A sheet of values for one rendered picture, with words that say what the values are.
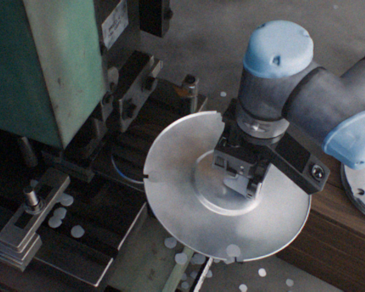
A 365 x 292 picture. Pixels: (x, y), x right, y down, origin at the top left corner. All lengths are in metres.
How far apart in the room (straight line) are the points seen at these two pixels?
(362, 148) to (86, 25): 0.32
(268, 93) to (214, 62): 1.52
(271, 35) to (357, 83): 0.11
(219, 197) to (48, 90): 0.44
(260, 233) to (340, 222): 0.56
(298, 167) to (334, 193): 0.71
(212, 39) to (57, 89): 1.70
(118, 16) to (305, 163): 0.33
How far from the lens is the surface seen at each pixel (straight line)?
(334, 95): 0.64
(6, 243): 0.97
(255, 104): 0.70
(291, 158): 0.80
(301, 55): 0.64
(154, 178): 0.94
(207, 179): 0.95
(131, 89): 0.83
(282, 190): 0.98
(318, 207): 1.47
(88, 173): 0.99
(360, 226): 1.48
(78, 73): 0.62
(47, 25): 0.54
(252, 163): 0.80
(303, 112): 0.65
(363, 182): 1.50
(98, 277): 0.97
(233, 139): 0.80
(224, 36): 2.28
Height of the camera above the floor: 1.61
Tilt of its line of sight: 56 degrees down
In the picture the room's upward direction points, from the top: 5 degrees clockwise
